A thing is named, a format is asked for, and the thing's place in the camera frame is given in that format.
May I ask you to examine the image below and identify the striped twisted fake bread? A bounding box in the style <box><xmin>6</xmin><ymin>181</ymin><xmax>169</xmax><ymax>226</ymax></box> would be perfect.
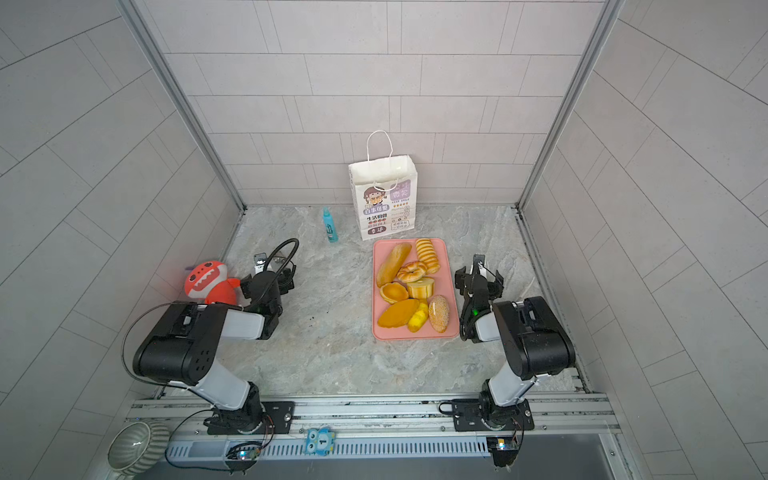
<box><xmin>415</xmin><ymin>238</ymin><xmax>440</xmax><ymax>275</ymax></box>

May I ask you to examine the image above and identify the long baguette fake bread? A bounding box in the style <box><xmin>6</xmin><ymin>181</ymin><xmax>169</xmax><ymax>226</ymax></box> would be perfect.
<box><xmin>376</xmin><ymin>243</ymin><xmax>412</xmax><ymax>287</ymax></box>

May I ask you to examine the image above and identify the white printed paper bag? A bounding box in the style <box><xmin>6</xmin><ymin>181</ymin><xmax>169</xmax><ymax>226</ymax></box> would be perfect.
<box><xmin>348</xmin><ymin>130</ymin><xmax>418</xmax><ymax>241</ymax></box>

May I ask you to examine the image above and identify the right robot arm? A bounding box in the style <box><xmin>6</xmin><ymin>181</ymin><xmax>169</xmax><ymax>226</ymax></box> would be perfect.
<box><xmin>452</xmin><ymin>254</ymin><xmax>576</xmax><ymax>432</ymax></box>

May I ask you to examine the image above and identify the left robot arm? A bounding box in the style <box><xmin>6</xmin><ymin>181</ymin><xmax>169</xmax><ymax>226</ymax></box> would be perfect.
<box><xmin>130</xmin><ymin>261</ymin><xmax>296</xmax><ymax>435</ymax></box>

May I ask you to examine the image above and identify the sesame oval fake bread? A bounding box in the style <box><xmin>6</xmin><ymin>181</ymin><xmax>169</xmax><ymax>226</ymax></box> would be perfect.
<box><xmin>428</xmin><ymin>295</ymin><xmax>450</xmax><ymax>333</ymax></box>

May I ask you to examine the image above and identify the small yellow fake bread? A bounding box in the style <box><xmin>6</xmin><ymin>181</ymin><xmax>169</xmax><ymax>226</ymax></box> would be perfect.
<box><xmin>407</xmin><ymin>302</ymin><xmax>429</xmax><ymax>333</ymax></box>

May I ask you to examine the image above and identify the flat orange oval fake bread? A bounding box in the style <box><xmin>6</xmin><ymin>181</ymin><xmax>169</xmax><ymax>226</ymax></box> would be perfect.
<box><xmin>377</xmin><ymin>299</ymin><xmax>421</xmax><ymax>328</ymax></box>

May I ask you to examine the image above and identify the orange tart fake bread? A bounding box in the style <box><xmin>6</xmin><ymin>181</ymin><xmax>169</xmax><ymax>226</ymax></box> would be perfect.
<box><xmin>379</xmin><ymin>282</ymin><xmax>410</xmax><ymax>304</ymax></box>

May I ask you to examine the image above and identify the pink plastic tray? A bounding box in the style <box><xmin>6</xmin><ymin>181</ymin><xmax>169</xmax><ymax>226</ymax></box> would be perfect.
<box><xmin>372</xmin><ymin>238</ymin><xmax>459</xmax><ymax>341</ymax></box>

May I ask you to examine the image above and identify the red shark plush toy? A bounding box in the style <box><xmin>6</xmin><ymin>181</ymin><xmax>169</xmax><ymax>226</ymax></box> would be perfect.
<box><xmin>184</xmin><ymin>260</ymin><xmax>241</xmax><ymax>305</ymax></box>

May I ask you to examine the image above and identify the teal plastic bottle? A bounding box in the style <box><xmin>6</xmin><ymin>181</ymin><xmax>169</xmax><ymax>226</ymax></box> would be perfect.
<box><xmin>323</xmin><ymin>207</ymin><xmax>338</xmax><ymax>243</ymax></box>

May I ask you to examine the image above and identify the right circuit board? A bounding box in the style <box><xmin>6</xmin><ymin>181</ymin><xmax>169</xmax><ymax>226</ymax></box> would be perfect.
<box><xmin>486</xmin><ymin>437</ymin><xmax>521</xmax><ymax>468</ymax></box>

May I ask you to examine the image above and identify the circuit board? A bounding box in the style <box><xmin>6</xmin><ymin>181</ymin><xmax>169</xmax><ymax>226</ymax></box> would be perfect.
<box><xmin>486</xmin><ymin>437</ymin><xmax>521</xmax><ymax>468</ymax></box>
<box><xmin>226</xmin><ymin>441</ymin><xmax>262</xmax><ymax>462</ymax></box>

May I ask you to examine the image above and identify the left circuit board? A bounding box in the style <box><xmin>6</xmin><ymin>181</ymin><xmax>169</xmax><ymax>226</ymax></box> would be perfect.
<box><xmin>226</xmin><ymin>441</ymin><xmax>262</xmax><ymax>462</ymax></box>

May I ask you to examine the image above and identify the blue owl number tag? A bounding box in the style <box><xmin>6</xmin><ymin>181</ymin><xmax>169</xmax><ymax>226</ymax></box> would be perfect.
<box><xmin>305</xmin><ymin>426</ymin><xmax>336</xmax><ymax>456</ymax></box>

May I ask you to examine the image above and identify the grey ribbed bowl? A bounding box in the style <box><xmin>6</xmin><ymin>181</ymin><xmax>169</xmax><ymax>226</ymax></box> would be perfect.
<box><xmin>107</xmin><ymin>421</ymin><xmax>171</xmax><ymax>476</ymax></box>

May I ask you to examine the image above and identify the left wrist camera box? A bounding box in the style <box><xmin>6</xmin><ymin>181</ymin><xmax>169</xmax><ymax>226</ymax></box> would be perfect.
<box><xmin>253</xmin><ymin>252</ymin><xmax>269</xmax><ymax>275</ymax></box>

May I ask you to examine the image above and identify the braided ring fake bread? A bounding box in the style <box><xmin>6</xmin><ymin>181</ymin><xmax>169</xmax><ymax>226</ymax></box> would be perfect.
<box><xmin>396</xmin><ymin>261</ymin><xmax>428</xmax><ymax>283</ymax></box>

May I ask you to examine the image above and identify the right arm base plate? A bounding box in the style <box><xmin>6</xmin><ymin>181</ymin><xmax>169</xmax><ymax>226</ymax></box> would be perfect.
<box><xmin>451</xmin><ymin>399</ymin><xmax>535</xmax><ymax>432</ymax></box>

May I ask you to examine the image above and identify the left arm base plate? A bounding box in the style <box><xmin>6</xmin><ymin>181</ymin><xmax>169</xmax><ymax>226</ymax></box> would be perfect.
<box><xmin>203</xmin><ymin>401</ymin><xmax>295</xmax><ymax>435</ymax></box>

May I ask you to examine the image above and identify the aluminium mounting rail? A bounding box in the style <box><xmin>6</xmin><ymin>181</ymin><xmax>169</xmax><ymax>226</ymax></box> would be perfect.
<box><xmin>126</xmin><ymin>392</ymin><xmax>620</xmax><ymax>468</ymax></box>

